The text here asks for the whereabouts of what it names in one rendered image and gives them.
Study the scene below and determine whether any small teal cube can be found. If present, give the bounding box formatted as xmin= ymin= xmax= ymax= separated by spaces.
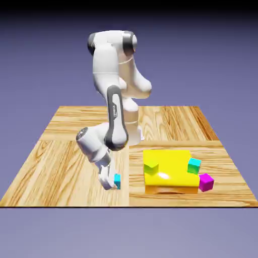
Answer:
xmin=187 ymin=158 xmax=202 ymax=175

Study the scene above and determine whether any small blue cube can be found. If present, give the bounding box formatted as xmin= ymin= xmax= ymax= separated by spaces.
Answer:
xmin=113 ymin=173 xmax=121 ymax=190

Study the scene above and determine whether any small magenta cube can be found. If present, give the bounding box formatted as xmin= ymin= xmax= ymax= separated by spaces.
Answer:
xmin=198 ymin=173 xmax=215 ymax=192

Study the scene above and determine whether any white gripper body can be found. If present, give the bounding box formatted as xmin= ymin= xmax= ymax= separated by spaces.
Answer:
xmin=98 ymin=165 xmax=118 ymax=191

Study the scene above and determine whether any large yellow box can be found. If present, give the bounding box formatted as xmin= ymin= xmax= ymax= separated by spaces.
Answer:
xmin=142 ymin=149 xmax=201 ymax=195

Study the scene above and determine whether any small green cube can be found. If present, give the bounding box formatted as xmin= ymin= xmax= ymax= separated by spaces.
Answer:
xmin=144 ymin=163 xmax=159 ymax=175

